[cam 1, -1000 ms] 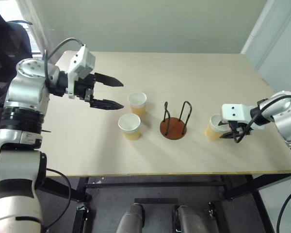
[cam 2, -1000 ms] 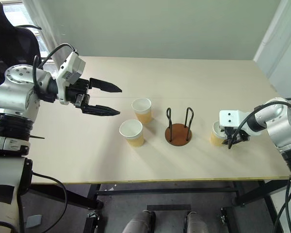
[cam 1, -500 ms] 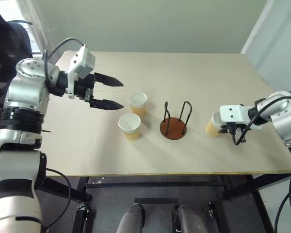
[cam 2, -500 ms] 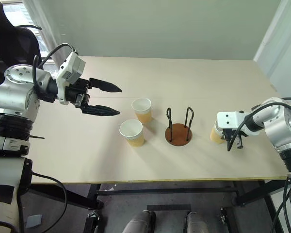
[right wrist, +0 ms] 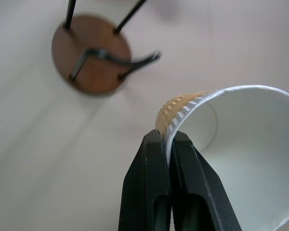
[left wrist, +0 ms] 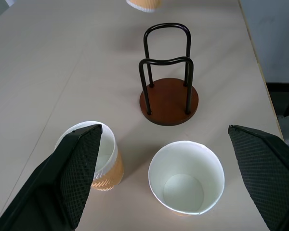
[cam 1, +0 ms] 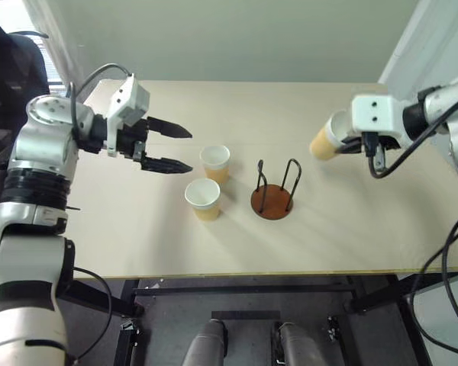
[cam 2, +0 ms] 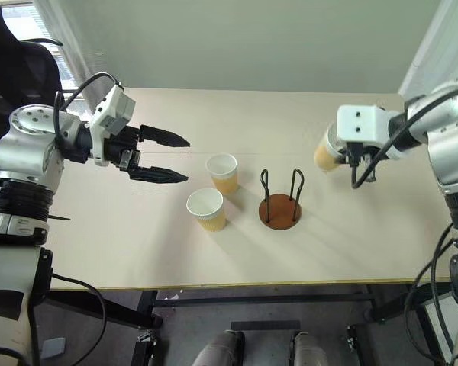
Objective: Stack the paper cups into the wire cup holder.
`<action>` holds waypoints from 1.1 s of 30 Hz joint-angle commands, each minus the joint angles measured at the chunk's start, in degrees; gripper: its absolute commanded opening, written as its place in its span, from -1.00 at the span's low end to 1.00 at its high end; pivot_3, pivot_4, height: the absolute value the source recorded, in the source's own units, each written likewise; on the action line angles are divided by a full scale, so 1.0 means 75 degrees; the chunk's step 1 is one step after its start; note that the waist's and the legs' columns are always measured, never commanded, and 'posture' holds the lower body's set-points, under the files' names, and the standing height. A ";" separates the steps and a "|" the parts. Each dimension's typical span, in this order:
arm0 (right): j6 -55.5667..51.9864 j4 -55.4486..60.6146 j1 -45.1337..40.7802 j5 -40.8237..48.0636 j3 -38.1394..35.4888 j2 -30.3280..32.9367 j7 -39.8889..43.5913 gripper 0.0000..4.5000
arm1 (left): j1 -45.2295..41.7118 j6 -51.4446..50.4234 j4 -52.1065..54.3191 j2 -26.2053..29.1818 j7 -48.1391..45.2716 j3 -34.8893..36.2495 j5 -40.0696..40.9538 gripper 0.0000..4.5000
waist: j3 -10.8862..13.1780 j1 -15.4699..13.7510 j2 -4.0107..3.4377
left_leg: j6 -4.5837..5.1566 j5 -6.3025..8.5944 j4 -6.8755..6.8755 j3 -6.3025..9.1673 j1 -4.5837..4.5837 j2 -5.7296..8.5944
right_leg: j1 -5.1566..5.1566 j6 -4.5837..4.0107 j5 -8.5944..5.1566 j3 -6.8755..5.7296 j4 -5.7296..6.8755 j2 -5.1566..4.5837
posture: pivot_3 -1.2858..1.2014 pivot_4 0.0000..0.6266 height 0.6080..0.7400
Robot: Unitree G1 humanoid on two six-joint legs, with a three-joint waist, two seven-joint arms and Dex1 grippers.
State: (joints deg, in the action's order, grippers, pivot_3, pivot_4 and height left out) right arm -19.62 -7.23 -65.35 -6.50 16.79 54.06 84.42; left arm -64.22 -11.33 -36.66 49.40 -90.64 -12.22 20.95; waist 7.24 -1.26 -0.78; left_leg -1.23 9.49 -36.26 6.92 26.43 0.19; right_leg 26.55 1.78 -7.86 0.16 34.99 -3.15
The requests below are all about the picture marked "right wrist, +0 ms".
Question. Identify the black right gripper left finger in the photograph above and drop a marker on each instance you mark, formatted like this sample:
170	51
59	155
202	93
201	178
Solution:
142	183

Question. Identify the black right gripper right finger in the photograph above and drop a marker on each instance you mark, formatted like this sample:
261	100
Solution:
200	187

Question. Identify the brown ribbed paper cup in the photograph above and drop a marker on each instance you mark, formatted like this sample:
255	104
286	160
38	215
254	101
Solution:
250	149

